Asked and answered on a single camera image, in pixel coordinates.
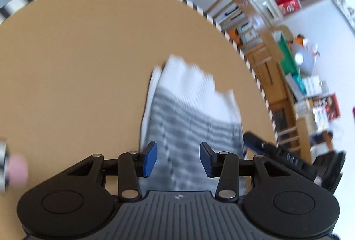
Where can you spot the pink blurred object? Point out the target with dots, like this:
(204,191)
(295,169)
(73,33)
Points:
(18,168)

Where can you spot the red box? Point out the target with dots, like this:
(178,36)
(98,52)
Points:
(288,4)

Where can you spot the red printed book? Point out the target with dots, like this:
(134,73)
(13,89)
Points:
(328,105)

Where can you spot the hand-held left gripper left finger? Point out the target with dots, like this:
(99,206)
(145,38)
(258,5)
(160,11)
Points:
(150,159)

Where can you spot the wooden shelf unit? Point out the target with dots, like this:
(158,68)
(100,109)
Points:
(277,84)

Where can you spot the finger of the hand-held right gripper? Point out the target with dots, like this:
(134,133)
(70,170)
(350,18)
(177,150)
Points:
(256,141)

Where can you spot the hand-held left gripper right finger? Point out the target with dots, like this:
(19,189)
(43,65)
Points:
(206,159)

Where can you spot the striped knit shirt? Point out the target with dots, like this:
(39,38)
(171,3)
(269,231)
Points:
(188,118)

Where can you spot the green box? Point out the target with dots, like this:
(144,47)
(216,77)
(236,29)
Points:
(288,55)

